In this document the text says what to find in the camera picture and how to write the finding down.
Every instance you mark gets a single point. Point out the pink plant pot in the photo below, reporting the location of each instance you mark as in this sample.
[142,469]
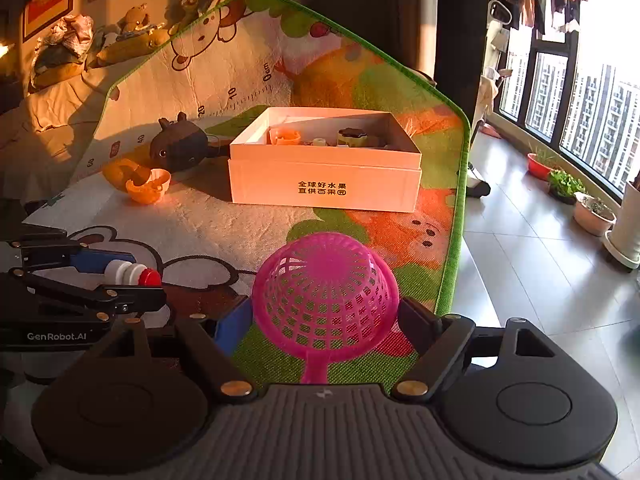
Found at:
[592,217]

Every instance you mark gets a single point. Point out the leafy plant in dark pot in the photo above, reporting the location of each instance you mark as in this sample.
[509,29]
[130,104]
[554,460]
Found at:
[564,185]

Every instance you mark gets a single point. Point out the pink plastic toy strainer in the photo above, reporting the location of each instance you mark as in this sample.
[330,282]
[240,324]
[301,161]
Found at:
[325,285]

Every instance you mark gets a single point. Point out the tall white plant pot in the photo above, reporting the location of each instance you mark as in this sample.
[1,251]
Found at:
[627,220]

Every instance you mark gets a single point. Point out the cartoon printed play mat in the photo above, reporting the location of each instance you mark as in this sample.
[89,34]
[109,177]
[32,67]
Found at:
[200,220]

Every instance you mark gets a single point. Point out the red plant pot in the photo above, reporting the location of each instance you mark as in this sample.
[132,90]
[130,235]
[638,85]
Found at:
[540,167]

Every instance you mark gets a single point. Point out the white toy bottle red cap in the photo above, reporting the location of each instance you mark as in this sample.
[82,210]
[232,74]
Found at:
[122,272]

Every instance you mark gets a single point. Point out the crumpled floral cloth bundle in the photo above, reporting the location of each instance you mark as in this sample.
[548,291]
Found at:
[62,47]

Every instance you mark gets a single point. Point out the black window frame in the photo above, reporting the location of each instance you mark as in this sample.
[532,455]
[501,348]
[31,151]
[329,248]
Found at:
[570,90]

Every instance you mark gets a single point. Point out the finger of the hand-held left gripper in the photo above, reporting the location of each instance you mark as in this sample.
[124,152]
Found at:
[85,261]
[135,300]

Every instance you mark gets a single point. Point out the dark brown plush toy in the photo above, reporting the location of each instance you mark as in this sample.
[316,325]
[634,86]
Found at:
[180,147]

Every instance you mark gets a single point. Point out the brown plush bear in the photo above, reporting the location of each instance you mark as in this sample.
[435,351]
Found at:
[134,17]

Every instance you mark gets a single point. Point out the orange toy shell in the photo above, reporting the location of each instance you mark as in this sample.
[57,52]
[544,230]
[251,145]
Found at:
[120,172]

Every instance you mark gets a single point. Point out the pale cardboard box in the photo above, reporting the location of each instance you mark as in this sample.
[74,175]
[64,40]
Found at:
[325,185]

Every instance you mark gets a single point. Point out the orange jagged toy cup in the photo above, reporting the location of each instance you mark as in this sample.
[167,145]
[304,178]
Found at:
[285,137]

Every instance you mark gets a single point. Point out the red framed picture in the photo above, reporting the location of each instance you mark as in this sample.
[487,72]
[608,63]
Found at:
[47,0]

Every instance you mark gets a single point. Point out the yellow pudding toy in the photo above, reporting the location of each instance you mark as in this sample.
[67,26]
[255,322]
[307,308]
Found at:
[350,137]

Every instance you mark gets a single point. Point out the beige sofa cover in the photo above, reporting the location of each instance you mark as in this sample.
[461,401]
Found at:
[50,120]

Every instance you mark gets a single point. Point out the dark curtain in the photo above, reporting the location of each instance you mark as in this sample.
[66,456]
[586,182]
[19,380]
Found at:
[450,20]

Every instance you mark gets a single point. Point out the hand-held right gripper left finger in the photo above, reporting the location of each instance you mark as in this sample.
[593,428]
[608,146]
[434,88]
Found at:
[231,327]

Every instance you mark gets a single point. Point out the orange toy bowl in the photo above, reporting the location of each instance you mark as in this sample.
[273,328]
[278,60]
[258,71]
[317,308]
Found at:
[147,190]

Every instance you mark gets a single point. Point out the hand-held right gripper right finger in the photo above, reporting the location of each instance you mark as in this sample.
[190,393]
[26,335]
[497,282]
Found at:
[420,322]

